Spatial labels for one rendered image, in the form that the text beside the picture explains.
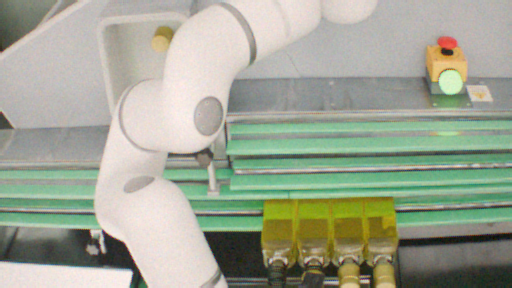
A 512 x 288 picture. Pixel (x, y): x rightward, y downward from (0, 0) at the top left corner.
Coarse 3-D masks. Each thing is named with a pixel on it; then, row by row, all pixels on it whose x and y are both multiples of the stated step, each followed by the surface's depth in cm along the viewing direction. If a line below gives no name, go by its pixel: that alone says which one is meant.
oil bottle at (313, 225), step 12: (300, 204) 119; (312, 204) 119; (324, 204) 118; (300, 216) 116; (312, 216) 116; (324, 216) 116; (300, 228) 114; (312, 228) 113; (324, 228) 113; (300, 240) 111; (312, 240) 111; (324, 240) 111; (300, 252) 111; (312, 252) 110; (324, 252) 110; (300, 264) 112; (324, 264) 111
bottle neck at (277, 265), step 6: (276, 258) 110; (282, 258) 110; (270, 264) 110; (276, 264) 109; (282, 264) 109; (270, 270) 108; (276, 270) 108; (282, 270) 108; (270, 276) 107; (276, 276) 106; (282, 276) 107; (270, 282) 107; (276, 282) 109; (282, 282) 108
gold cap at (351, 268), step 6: (348, 264) 107; (354, 264) 107; (342, 270) 106; (348, 270) 106; (354, 270) 106; (342, 276) 105; (348, 276) 105; (354, 276) 105; (342, 282) 104; (348, 282) 104; (354, 282) 104
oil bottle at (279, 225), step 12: (264, 204) 120; (276, 204) 119; (288, 204) 119; (264, 216) 117; (276, 216) 117; (288, 216) 116; (264, 228) 114; (276, 228) 114; (288, 228) 114; (264, 240) 112; (276, 240) 112; (288, 240) 111; (264, 252) 111; (276, 252) 110; (288, 252) 110; (264, 264) 113; (288, 264) 112
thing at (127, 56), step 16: (128, 16) 116; (144, 16) 115; (160, 16) 115; (176, 16) 115; (112, 32) 122; (128, 32) 125; (144, 32) 125; (176, 32) 124; (112, 48) 123; (128, 48) 127; (144, 48) 127; (112, 64) 124; (128, 64) 129; (144, 64) 129; (160, 64) 129; (112, 80) 124; (128, 80) 131; (112, 96) 125; (112, 112) 127
